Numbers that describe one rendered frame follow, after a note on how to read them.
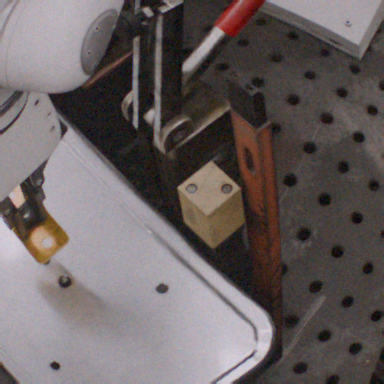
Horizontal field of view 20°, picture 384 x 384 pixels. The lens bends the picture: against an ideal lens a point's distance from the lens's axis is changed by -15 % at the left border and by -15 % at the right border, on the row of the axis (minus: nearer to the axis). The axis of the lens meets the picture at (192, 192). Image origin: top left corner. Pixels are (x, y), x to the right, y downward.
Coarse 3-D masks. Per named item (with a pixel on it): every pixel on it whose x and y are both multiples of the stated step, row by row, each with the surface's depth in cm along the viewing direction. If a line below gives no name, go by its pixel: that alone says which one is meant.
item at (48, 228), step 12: (24, 204) 92; (24, 216) 93; (36, 216) 92; (48, 216) 92; (36, 228) 92; (48, 228) 92; (60, 228) 92; (24, 240) 92; (36, 240) 92; (60, 240) 91; (36, 252) 91; (48, 252) 91
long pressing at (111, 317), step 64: (64, 192) 102; (128, 192) 101; (0, 256) 99; (64, 256) 99; (128, 256) 98; (192, 256) 98; (0, 320) 96; (64, 320) 96; (128, 320) 95; (192, 320) 95; (256, 320) 94
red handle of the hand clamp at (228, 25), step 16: (240, 0) 93; (256, 0) 93; (224, 16) 94; (240, 16) 94; (224, 32) 94; (208, 48) 95; (192, 64) 96; (208, 64) 96; (192, 80) 96; (144, 112) 98
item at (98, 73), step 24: (120, 48) 114; (96, 72) 114; (120, 72) 118; (72, 96) 120; (96, 96) 118; (120, 96) 121; (96, 120) 121; (120, 120) 124; (96, 144) 124; (120, 144) 127; (120, 168) 129; (144, 192) 135
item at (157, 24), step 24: (144, 0) 86; (168, 0) 85; (120, 24) 84; (144, 24) 88; (168, 24) 86; (144, 48) 91; (168, 48) 88; (144, 72) 94; (168, 72) 91; (144, 96) 96; (168, 96) 93; (144, 120) 99; (168, 120) 96
